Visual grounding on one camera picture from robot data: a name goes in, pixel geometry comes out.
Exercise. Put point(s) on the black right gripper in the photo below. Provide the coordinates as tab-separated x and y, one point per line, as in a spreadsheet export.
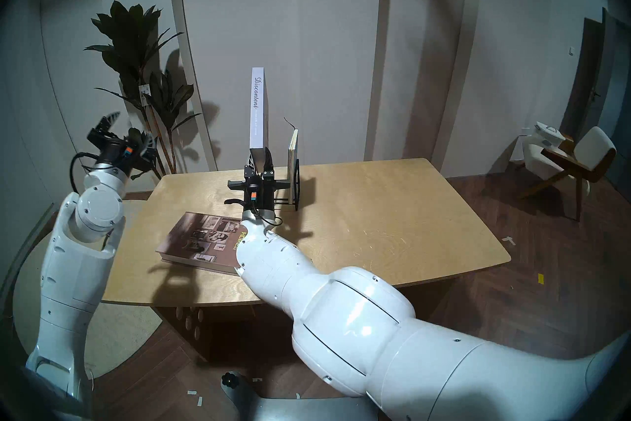
259	193

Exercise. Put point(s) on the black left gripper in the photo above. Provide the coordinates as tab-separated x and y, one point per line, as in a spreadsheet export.
121	153

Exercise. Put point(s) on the grey Discontent book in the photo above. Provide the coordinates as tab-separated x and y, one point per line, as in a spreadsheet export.
258	104

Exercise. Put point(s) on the large brown Homes book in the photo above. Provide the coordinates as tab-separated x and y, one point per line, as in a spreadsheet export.
197	240

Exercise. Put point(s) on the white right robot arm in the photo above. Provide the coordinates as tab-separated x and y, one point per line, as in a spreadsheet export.
355	326

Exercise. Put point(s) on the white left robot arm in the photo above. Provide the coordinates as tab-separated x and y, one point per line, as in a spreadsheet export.
74	277

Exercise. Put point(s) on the thin yellow book with ribbon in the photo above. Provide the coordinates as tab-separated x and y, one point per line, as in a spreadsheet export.
293	148

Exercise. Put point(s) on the white plant tag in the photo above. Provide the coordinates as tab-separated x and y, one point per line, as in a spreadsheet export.
145	95

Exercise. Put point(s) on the tall green potted plant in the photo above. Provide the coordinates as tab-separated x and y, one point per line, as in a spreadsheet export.
133	45

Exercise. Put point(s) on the round beige rug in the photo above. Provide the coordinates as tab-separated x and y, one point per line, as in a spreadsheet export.
27	287

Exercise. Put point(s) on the black base knob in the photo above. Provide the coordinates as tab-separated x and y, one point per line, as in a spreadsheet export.
229	380

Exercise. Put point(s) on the white object on armchair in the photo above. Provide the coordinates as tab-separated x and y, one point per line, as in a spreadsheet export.
549	134

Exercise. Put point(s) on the white wooden armchair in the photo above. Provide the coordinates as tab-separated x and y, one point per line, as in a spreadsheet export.
594	148

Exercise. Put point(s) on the dark door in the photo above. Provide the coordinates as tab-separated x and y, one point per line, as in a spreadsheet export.
586	79

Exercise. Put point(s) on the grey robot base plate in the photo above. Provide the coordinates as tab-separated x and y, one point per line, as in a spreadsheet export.
276	409

